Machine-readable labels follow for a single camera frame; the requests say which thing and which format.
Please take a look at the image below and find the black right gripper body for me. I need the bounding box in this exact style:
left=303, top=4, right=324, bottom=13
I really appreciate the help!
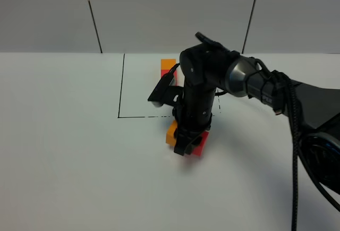
left=172, top=82, right=216, bottom=135

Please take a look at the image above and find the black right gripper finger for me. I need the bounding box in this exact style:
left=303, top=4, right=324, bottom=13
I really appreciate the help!
left=174, top=129, right=199, bottom=156
left=185, top=135, right=203, bottom=155

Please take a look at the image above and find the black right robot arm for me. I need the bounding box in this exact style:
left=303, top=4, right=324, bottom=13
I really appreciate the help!
left=175, top=33, right=339, bottom=192

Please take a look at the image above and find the red template block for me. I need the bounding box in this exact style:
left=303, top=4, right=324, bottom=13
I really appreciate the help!
left=160, top=69, right=177, bottom=86

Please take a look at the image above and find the orange template block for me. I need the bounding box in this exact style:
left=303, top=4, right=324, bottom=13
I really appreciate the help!
left=160, top=59, right=176, bottom=70

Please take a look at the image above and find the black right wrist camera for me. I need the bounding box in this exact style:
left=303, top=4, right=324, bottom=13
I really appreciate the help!
left=148, top=67, right=183, bottom=107

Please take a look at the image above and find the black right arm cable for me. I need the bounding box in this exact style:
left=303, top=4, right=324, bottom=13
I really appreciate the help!
left=276, top=71, right=305, bottom=231

